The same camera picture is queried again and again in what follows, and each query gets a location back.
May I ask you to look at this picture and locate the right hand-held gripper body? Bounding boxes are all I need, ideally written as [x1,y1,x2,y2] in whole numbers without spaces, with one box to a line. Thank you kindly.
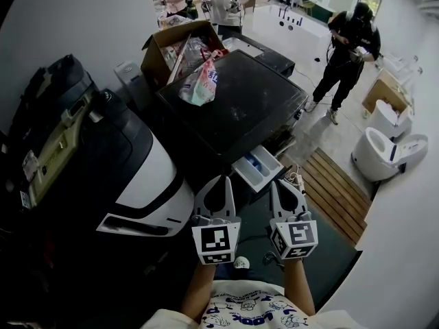
[269,211,318,261]

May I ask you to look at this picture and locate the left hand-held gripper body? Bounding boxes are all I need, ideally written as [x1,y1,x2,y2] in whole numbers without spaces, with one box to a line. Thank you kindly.
[190,215,242,267]

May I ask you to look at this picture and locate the white detergent drawer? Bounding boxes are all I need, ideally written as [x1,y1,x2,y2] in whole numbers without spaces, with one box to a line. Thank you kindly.
[231,145,286,194]

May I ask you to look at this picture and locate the person's right forearm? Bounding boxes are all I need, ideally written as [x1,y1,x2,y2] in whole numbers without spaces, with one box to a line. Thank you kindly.
[281,257,317,317]

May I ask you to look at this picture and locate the person's left forearm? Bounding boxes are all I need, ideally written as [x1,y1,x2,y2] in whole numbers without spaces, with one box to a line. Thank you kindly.
[180,263,217,321]

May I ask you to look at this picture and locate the pink and green detergent bag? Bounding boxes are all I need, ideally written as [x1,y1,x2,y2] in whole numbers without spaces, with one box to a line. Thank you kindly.
[178,56,218,108]

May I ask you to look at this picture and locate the white power strip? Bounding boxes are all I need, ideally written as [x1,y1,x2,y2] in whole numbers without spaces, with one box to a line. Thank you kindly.
[286,173,307,193]

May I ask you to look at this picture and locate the person's jeans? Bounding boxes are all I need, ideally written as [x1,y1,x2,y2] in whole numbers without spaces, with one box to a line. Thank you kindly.
[215,264,241,281]

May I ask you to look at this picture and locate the wooden slat mat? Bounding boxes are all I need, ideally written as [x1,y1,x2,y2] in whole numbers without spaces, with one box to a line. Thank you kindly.
[296,147,373,245]

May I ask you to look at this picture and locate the dark green floor mat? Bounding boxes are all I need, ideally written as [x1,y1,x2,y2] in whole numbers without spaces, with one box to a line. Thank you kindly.
[236,186,363,308]

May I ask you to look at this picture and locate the white and black domed appliance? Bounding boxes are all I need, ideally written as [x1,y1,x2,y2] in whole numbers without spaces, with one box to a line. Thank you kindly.
[73,87,197,238]

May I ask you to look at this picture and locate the person's cream printed shirt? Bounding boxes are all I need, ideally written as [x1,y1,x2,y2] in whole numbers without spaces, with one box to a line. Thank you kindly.
[140,279,344,329]

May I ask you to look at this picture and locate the black washing machine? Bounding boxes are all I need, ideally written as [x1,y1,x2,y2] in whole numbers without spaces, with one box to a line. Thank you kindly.
[156,49,310,184]

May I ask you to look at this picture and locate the small brown cardboard box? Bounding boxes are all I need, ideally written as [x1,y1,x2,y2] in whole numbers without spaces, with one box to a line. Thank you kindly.
[361,79,414,117]

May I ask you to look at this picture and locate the white slim appliance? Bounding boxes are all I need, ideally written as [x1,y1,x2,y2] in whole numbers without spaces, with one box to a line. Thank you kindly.
[114,60,152,113]

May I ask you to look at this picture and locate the black appliance with steel top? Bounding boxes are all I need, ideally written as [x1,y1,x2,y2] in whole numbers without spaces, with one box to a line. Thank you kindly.
[221,34,296,79]

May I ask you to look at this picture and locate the beige plastic panel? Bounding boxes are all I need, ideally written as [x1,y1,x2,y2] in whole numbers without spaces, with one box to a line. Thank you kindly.
[20,90,101,209]

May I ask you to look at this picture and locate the white counter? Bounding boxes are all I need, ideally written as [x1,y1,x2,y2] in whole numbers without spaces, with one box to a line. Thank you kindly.
[252,3,332,48]

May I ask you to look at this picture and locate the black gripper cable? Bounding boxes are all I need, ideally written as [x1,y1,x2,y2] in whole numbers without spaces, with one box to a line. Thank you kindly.
[262,250,287,271]

